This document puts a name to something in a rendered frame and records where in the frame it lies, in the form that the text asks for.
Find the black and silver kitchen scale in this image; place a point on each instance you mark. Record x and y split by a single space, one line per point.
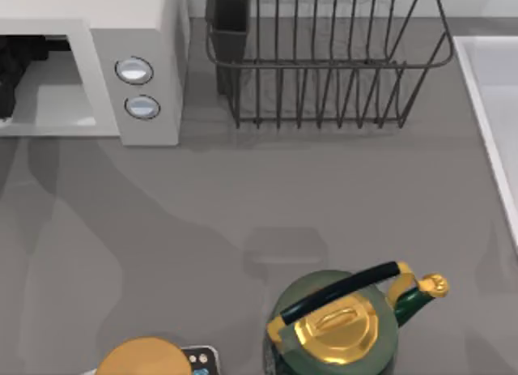
202 360

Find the dark grey cutlery holder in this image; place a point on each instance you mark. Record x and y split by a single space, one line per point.
229 22

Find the pale microwave oven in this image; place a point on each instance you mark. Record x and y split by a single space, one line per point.
162 10

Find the white sink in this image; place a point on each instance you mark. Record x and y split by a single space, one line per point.
491 107

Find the round microwave knob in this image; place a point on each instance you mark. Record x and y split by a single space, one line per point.
134 70
142 107

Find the round wooden board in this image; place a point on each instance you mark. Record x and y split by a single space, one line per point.
143 356

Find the green and gold kettle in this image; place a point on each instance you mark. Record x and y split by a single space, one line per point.
336 326

